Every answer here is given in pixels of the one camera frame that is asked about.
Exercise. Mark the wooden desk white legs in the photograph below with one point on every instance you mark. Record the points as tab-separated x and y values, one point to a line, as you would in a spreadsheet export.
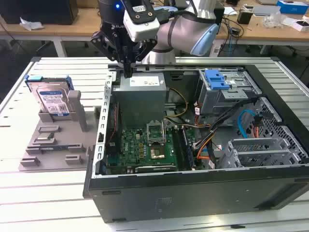
72	29

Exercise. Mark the silver CPU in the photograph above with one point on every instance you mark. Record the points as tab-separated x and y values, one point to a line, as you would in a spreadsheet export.
44	137

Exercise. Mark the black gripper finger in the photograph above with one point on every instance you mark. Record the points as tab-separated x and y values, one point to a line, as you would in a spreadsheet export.
147	48
101	46

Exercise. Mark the grey power supply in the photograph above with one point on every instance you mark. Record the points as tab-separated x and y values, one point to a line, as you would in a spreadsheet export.
140	104

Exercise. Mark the white box black inlay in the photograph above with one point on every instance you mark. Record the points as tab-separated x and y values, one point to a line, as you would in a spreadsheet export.
300	26

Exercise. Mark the wooden desk with clutter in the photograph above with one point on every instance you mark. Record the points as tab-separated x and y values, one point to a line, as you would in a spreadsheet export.
265	31

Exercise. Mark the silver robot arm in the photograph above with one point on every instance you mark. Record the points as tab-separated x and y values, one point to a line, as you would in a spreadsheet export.
183	31

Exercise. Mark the hard disk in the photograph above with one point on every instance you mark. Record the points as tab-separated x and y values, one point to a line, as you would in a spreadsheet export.
51	96

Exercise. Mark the black PC case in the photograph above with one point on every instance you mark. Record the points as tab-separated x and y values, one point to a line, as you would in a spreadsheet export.
193	200

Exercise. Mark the CPU socket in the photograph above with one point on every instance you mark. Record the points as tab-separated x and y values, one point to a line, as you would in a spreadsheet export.
158	153

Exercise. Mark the green motherboard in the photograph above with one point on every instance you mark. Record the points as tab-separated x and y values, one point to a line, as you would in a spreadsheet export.
130	145

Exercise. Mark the crumpled white plastic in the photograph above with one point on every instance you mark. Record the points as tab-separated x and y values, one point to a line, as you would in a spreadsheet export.
31	24

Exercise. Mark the blue drive cage latch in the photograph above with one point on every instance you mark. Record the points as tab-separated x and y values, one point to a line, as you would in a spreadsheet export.
214	81

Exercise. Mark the black graphics card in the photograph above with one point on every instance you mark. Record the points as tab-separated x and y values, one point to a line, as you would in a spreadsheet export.
154	168

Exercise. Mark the grey parts rack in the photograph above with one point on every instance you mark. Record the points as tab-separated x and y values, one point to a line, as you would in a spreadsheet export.
62	135

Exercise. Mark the clear plastic bag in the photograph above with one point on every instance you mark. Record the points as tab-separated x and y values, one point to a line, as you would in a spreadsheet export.
272	19

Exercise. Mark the blue cardboard box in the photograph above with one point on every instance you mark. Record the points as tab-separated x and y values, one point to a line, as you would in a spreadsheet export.
292	6

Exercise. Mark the small black cube box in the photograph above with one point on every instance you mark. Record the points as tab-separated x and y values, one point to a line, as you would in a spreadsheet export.
244	17

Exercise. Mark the spare RAM stick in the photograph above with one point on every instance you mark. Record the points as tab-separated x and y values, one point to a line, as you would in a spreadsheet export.
60	146

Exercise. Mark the black RAM slot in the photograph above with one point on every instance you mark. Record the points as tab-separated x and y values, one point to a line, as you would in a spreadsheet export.
177	147

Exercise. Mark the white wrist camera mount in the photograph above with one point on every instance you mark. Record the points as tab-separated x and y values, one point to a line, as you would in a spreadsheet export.
144	29

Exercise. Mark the metal drive cage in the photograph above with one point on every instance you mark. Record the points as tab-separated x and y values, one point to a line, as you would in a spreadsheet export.
212	101

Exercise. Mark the installed RAM stick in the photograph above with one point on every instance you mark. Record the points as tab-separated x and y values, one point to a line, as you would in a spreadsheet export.
187	148

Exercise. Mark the metal disk bay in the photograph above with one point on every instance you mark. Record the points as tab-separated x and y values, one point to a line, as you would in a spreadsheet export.
260	154

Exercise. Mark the flat grey box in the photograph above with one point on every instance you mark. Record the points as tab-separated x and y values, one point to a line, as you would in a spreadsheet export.
265	10

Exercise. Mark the large black equipment box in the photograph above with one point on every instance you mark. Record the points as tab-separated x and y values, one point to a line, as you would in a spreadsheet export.
36	12

